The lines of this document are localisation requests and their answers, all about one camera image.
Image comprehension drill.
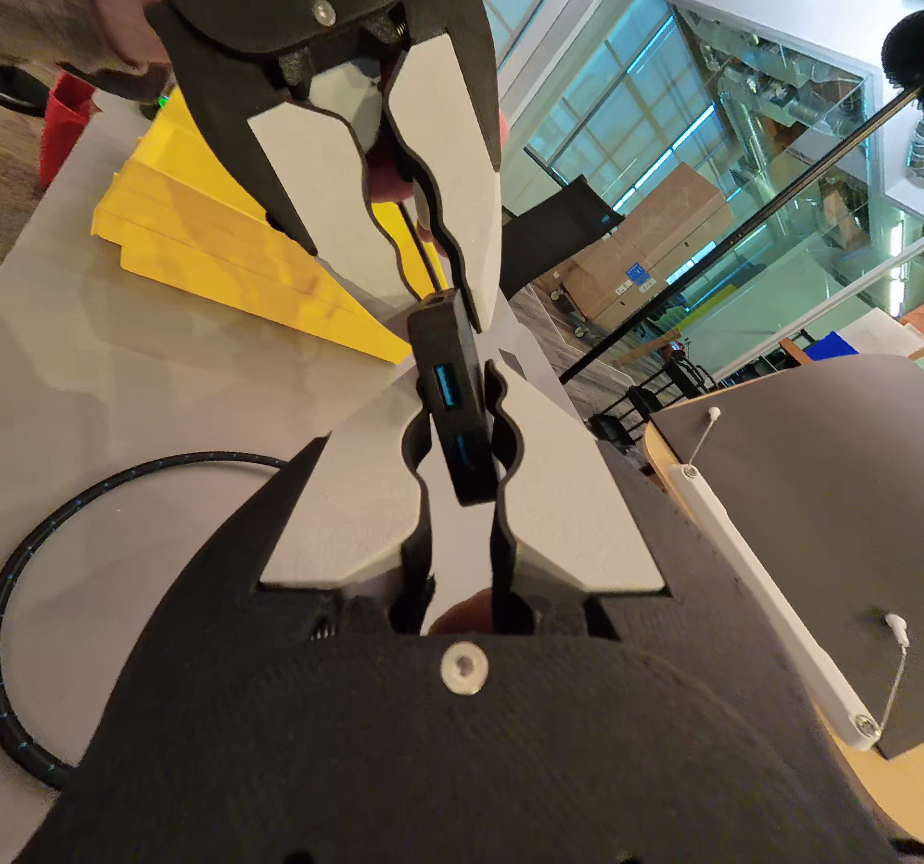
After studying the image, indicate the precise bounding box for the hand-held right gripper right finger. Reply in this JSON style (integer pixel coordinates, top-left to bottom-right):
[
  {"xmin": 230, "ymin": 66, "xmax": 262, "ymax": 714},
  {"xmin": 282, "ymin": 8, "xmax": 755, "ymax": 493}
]
[{"xmin": 484, "ymin": 371, "xmax": 665, "ymax": 631}]

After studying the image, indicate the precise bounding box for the red floor bin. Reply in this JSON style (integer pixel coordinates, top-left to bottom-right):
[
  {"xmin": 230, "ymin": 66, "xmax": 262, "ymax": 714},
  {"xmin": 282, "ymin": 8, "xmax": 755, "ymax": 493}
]
[{"xmin": 39, "ymin": 75, "xmax": 99, "ymax": 190}]

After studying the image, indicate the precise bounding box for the braided black hdmi cable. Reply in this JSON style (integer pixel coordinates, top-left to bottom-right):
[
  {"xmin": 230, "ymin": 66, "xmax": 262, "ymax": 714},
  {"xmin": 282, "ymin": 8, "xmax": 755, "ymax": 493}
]
[{"xmin": 0, "ymin": 450, "xmax": 290, "ymax": 793}]

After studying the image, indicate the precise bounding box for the blue storage crate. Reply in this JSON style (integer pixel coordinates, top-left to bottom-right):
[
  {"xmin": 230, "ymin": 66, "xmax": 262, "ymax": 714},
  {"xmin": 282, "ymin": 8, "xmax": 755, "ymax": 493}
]
[{"xmin": 802, "ymin": 330, "xmax": 860, "ymax": 364}]

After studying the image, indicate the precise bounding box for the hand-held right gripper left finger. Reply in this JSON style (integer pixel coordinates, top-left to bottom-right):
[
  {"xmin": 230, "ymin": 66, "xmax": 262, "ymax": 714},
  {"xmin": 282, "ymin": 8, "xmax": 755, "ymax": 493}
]
[{"xmin": 260, "ymin": 374, "xmax": 434, "ymax": 631}]

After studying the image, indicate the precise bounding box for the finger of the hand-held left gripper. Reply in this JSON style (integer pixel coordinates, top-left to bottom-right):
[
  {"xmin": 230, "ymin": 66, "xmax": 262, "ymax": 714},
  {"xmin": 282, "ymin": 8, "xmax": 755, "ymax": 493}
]
[
  {"xmin": 246, "ymin": 92, "xmax": 434, "ymax": 319},
  {"xmin": 383, "ymin": 35, "xmax": 503, "ymax": 331}
]

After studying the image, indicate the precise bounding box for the person's left hand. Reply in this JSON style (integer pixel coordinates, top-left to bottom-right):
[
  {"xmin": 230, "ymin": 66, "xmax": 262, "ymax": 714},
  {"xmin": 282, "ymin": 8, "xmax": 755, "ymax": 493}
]
[{"xmin": 361, "ymin": 126, "xmax": 431, "ymax": 233}]

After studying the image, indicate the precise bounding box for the yellow plastic bin stack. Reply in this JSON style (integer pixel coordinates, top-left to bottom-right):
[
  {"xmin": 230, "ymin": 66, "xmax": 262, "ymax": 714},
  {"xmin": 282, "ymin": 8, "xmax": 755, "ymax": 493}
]
[{"xmin": 91, "ymin": 85, "xmax": 441, "ymax": 367}]

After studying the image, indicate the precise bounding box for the person's left forearm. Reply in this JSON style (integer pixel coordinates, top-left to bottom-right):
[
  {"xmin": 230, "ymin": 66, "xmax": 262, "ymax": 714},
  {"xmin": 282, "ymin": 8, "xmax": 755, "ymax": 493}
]
[{"xmin": 0, "ymin": 0, "xmax": 174, "ymax": 100}]

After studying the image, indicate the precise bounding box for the black tilted board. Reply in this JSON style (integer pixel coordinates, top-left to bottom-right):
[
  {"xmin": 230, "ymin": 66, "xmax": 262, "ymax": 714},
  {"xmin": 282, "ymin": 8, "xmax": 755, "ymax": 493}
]
[{"xmin": 650, "ymin": 356, "xmax": 924, "ymax": 757}]

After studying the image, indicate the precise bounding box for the black office chair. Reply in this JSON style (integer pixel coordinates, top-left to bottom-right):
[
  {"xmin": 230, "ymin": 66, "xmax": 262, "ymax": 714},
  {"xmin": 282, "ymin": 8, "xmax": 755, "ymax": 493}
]
[{"xmin": 499, "ymin": 176, "xmax": 625, "ymax": 302}]

